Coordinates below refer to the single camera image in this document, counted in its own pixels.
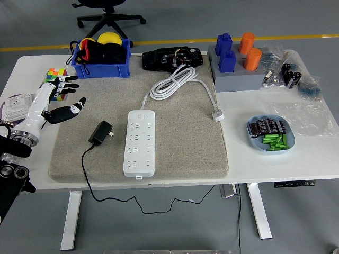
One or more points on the clear bag of blue components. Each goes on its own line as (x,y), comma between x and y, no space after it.
(310,88)
(272,55)

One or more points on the black electronic device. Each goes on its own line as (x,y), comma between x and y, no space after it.
(153,62)

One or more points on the black table control panel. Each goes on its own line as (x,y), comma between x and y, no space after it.
(294,184)

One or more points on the grey block base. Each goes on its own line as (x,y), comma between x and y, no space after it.
(238,80)
(212,51)

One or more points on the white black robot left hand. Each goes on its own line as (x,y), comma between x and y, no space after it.
(37,105)

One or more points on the clear bag of metal parts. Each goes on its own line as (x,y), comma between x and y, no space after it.
(274,80)

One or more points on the white power strip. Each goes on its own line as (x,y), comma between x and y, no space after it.
(139,158)

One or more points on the empty clear plastic bag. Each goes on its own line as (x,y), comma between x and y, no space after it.
(304,119)

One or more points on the white wall socket panel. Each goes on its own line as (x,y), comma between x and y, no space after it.
(16,108)

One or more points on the orange plastic cylinder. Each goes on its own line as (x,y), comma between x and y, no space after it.
(246,42)
(253,59)

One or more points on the blue plastic bin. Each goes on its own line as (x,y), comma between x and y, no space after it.
(100,71)

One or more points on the grey-brown mat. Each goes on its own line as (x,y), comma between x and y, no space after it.
(185,137)

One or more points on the crumpled clear plastic bag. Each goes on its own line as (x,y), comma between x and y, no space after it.
(8,158)

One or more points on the white table leg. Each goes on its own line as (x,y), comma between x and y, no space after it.
(70,222)
(260,211)

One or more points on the black office chair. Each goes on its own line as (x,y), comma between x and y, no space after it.
(111,19)

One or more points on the metal bracket under table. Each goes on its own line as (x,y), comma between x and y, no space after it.
(227,191)

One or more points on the clear bag of black capacitors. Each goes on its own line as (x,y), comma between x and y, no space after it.
(291,75)

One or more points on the multicolour puzzle cube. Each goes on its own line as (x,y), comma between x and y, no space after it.
(57,72)

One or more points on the yellow ball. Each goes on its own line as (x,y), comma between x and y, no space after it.
(110,38)

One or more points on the black cylindrical capacitor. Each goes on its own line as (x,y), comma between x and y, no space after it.
(254,130)
(272,125)
(262,125)
(281,127)

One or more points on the green cylindrical battery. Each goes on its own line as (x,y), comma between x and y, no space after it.
(277,145)
(285,140)
(270,137)
(268,141)
(276,149)
(279,140)

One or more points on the light blue plate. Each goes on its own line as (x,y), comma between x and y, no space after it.
(255,144)

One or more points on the black fabric pouch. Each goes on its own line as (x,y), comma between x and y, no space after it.
(115,54)

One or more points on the blue plastic block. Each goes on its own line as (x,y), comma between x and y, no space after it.
(223,43)
(227,62)

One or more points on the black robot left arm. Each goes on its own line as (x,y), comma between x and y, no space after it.
(10,185)

